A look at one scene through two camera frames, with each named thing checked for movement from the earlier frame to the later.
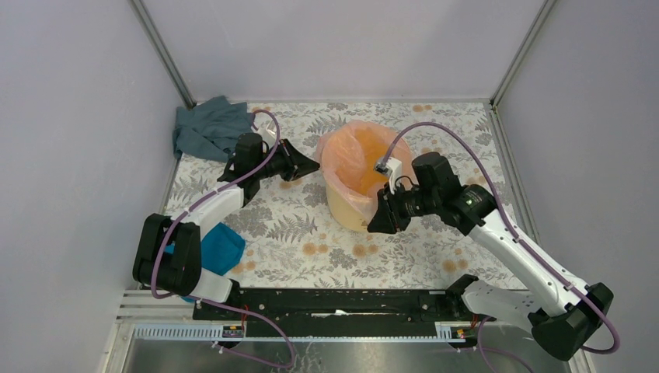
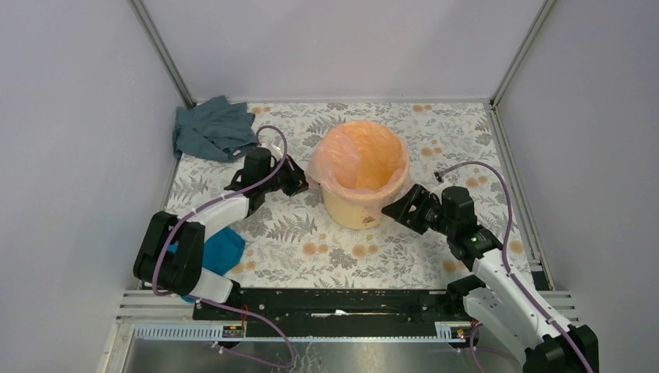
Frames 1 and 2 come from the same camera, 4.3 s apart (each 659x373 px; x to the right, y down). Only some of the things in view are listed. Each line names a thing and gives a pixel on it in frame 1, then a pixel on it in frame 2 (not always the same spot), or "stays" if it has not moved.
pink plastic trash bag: (347, 152) stays
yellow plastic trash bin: (347, 152) stays
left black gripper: (303, 163) to (298, 181)
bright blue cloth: (221, 251) stays
